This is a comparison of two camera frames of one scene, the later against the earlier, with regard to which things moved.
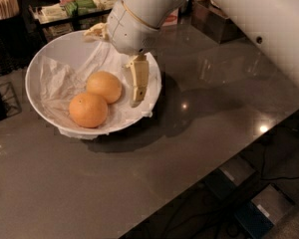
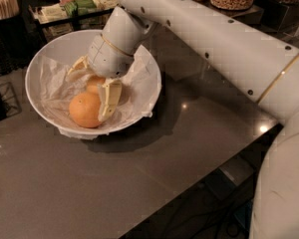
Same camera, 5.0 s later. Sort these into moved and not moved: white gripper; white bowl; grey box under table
Moved: white gripper
Not moved: white bowl; grey box under table
